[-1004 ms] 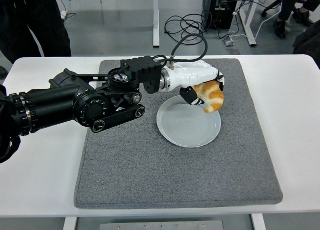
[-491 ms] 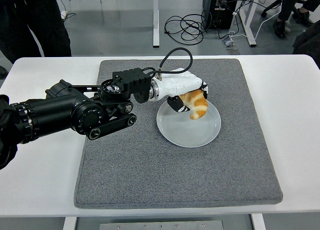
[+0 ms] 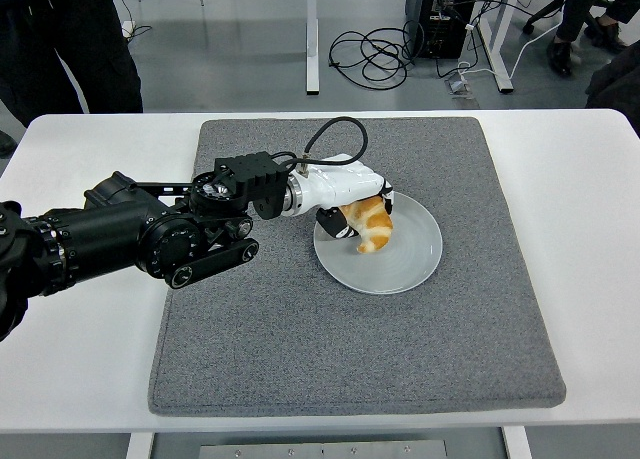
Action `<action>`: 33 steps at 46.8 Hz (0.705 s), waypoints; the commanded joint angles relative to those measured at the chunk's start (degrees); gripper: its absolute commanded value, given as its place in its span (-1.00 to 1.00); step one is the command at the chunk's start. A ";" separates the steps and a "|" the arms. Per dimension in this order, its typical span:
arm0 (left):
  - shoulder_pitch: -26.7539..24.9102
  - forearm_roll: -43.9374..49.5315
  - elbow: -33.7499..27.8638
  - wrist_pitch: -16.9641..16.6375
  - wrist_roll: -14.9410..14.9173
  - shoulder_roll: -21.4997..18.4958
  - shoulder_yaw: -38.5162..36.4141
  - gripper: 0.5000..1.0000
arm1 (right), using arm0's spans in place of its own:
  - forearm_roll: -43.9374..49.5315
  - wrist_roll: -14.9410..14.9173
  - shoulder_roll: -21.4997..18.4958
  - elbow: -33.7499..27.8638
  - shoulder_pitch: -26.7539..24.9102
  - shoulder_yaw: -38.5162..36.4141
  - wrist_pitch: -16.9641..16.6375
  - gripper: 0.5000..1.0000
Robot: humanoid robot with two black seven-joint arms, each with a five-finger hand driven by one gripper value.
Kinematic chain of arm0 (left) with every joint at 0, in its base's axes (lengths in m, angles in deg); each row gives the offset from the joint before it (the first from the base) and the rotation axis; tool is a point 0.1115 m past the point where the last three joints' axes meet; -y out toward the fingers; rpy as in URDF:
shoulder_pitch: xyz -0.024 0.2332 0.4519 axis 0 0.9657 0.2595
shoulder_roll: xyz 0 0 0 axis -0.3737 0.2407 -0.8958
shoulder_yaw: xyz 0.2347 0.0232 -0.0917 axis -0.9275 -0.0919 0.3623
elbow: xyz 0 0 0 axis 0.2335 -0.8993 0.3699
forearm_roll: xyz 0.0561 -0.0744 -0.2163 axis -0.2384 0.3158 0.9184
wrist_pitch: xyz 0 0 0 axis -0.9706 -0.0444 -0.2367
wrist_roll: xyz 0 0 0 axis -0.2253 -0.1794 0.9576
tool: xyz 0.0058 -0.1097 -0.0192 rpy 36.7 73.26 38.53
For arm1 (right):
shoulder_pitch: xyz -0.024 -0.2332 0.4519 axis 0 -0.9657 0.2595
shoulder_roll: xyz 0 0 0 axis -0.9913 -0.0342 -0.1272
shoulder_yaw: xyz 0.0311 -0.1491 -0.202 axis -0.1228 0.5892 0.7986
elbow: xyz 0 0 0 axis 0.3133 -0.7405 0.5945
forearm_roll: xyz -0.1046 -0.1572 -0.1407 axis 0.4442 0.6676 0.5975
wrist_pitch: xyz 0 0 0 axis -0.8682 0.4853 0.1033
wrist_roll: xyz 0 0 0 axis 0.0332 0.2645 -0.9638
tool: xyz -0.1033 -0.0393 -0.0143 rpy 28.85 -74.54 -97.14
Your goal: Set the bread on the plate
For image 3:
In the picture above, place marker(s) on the black office chair base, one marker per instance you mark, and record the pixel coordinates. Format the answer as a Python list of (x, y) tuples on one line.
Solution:
[(545, 4)]

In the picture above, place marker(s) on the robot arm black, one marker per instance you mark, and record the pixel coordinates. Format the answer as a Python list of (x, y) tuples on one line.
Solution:
[(110, 229)]

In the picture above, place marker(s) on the croissant bread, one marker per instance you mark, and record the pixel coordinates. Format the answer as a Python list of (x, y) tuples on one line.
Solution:
[(375, 229)]

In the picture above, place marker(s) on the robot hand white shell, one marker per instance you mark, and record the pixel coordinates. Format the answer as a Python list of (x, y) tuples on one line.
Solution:
[(345, 186)]

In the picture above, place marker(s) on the small grey floor box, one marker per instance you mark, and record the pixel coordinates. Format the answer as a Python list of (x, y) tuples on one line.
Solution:
[(457, 86)]

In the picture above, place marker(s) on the white desk leg with foot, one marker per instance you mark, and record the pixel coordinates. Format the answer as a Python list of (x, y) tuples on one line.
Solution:
[(500, 69)]

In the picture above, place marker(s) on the white desk leg straight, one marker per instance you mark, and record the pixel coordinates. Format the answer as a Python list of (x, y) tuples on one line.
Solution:
[(312, 54)]

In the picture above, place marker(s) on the white table leg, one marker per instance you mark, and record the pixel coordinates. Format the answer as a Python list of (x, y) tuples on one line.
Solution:
[(139, 446), (516, 444)]

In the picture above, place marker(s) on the black bag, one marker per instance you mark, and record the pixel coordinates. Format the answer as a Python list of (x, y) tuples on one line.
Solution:
[(615, 79)]

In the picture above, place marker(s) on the grey metal plate with screws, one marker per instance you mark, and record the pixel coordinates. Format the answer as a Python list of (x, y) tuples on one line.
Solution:
[(320, 450)]

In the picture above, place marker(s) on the seated person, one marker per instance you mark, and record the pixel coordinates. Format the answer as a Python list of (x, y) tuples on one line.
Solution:
[(575, 9)]

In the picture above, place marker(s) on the pale grey round plate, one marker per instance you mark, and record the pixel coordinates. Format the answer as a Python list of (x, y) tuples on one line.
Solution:
[(400, 269)]

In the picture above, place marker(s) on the standing person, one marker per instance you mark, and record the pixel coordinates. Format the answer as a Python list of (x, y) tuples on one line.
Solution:
[(50, 29)]

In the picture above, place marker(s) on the grey fabric mat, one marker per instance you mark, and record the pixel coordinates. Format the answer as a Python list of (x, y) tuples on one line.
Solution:
[(300, 339)]

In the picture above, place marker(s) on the black computer tower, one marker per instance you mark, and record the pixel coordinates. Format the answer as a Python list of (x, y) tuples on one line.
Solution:
[(430, 34)]

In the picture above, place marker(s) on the white power strip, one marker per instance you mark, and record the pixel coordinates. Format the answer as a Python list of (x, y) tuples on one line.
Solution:
[(128, 28)]

